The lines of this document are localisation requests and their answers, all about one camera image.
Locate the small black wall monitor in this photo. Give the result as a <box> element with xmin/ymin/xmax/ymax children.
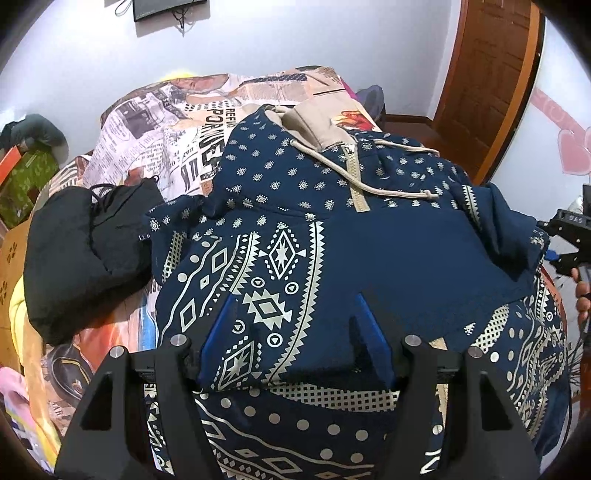
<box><xmin>133</xmin><ymin>0</ymin><xmax>208</xmax><ymax>22</ymax></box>

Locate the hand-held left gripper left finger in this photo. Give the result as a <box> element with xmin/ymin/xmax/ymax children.
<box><xmin>54</xmin><ymin>292</ymin><xmax>241</xmax><ymax>480</ymax></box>

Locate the black garment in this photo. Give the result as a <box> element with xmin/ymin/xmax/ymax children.
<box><xmin>23</xmin><ymin>178</ymin><xmax>165</xmax><ymax>345</ymax></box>

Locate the dark grey cloth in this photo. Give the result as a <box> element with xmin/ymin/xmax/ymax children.
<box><xmin>0</xmin><ymin>114</ymin><xmax>70</xmax><ymax>149</ymax></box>

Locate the navy patterned hoodie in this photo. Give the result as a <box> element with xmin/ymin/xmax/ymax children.
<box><xmin>145</xmin><ymin>99</ymin><xmax>573</xmax><ymax>480</ymax></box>

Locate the pink heart wall sticker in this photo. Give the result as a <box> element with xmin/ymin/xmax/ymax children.
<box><xmin>531</xmin><ymin>87</ymin><xmax>591</xmax><ymax>176</ymax></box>

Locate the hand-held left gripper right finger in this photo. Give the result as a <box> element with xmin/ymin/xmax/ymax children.
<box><xmin>352</xmin><ymin>290</ymin><xmax>542</xmax><ymax>480</ymax></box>

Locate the person's right hand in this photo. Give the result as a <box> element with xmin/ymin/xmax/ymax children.
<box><xmin>571</xmin><ymin>265</ymin><xmax>591</xmax><ymax>328</ymax></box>

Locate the yellow cloth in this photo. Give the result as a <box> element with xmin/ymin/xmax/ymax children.
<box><xmin>8</xmin><ymin>277</ymin><xmax>49</xmax><ymax>370</ymax></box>

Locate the green box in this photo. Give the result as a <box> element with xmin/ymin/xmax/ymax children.
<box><xmin>0</xmin><ymin>142</ymin><xmax>61</xmax><ymax>228</ymax></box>

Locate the dark purple cloth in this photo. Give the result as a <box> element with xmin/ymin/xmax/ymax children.
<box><xmin>353</xmin><ymin>84</ymin><xmax>386</xmax><ymax>131</ymax></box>

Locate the cardboard box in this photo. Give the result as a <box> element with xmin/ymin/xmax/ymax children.
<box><xmin>0</xmin><ymin>222</ymin><xmax>34</xmax><ymax>370</ymax></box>

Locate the newspaper print bed sheet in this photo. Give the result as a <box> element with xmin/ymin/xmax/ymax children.
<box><xmin>9</xmin><ymin>65</ymin><xmax>386</xmax><ymax>467</ymax></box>

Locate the wooden door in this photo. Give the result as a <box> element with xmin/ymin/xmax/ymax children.
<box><xmin>429</xmin><ymin>0</ymin><xmax>546</xmax><ymax>185</ymax></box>

